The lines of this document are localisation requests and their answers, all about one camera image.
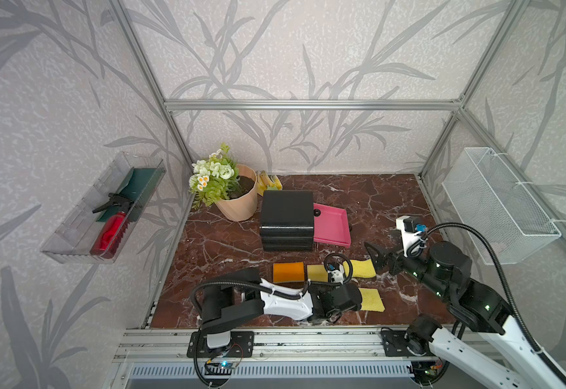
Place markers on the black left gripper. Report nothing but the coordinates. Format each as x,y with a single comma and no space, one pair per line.
356,307

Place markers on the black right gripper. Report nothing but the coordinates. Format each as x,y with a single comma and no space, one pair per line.
396,258

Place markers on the yellow wavy scrub sponge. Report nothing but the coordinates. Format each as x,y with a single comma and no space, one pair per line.
363,269

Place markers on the orange sponge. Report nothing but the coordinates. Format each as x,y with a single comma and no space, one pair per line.
289,273

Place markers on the pink drawer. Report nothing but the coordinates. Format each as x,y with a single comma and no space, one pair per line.
331,226

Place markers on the black drawer cabinet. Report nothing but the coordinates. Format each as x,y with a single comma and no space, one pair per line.
287,221

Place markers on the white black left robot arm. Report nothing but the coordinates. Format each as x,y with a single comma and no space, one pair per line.
237,298

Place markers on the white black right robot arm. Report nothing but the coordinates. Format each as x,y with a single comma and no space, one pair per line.
446,272

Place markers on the right green circuit board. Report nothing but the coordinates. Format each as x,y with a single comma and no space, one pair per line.
426,373

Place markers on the green circuit board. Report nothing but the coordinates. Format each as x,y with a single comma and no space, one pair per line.
426,373
225,367

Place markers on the left green circuit board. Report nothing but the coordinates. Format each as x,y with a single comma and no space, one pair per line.
225,367

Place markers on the beige flower pot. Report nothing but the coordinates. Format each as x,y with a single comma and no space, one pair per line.
244,206

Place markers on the yellow white garden glove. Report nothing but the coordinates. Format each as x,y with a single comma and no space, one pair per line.
267,182

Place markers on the green white artificial flowers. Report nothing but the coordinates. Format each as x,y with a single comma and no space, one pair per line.
214,179

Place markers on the dark green trowel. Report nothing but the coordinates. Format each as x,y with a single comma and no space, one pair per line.
135,191

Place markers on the red spray bottle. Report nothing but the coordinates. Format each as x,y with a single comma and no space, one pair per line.
109,240

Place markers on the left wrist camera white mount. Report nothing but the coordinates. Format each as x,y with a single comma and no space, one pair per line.
336,274

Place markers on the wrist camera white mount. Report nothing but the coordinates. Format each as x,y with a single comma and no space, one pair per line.
336,274
413,235

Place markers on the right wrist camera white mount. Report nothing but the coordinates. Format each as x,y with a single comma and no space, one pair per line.
413,235

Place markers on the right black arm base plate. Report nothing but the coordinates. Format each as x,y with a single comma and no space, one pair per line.
409,343

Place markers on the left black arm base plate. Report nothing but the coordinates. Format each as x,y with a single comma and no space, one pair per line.
236,344

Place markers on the white wire mesh basket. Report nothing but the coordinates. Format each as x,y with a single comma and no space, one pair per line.
490,198

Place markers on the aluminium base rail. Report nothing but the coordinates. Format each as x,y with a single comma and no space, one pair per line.
343,343

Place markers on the clear plastic wall tray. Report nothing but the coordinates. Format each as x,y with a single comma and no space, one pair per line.
96,229

